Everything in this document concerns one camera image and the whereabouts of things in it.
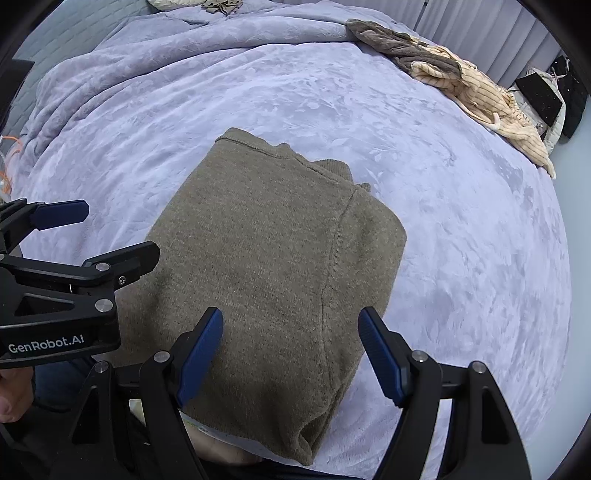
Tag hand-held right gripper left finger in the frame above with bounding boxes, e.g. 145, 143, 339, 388
48, 307, 225, 480

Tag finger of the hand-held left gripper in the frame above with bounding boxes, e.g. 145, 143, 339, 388
0, 198, 90, 258
0, 241, 161, 329

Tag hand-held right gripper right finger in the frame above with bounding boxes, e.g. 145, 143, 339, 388
358, 307, 530, 480

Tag olive brown knitted sweater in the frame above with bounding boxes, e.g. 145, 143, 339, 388
111, 128, 408, 467

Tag person's left hand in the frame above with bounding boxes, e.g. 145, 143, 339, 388
0, 367, 35, 424

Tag pale lavender fleece bed cover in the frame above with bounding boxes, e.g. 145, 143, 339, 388
9, 37, 573, 480

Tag crumpled purple blanket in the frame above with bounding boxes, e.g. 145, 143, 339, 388
18, 0, 365, 155

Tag white round pleated pillow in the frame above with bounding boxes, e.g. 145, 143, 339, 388
148, 0, 206, 13

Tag small beige crumpled cloth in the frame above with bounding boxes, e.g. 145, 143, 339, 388
201, 0, 245, 17

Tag cream striped garment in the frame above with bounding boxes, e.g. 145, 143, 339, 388
410, 44, 557, 180

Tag black and white puffer jacket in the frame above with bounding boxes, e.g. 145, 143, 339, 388
508, 67, 567, 156

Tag brown fleece garment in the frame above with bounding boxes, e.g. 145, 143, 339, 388
345, 18, 463, 87

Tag grey pleated curtains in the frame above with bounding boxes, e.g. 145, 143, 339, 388
281, 0, 570, 89

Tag orange cable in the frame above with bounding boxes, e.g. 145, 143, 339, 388
0, 135, 25, 195

